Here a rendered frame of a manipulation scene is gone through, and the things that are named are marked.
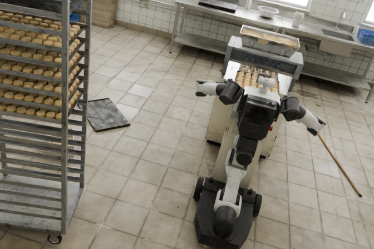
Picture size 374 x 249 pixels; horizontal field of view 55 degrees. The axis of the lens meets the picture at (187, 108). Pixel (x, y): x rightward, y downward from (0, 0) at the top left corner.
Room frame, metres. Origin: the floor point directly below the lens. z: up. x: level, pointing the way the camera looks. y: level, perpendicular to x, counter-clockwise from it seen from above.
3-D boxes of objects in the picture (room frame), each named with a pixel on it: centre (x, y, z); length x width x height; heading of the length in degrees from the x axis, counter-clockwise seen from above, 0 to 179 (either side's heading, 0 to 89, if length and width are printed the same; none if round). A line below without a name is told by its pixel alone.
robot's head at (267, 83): (2.27, -0.50, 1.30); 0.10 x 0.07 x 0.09; 84
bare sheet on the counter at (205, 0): (5.95, -0.16, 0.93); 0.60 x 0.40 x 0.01; 84
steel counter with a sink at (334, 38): (5.84, -1.20, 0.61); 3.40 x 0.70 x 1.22; 83
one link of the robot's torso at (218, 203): (2.14, -0.47, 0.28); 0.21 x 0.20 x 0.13; 173
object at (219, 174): (2.87, -0.57, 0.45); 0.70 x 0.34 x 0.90; 172
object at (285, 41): (3.37, -0.63, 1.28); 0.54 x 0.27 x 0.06; 82
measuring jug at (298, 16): (5.71, -1.42, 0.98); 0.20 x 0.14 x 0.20; 33
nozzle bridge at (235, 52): (3.37, -0.63, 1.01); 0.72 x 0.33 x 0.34; 82
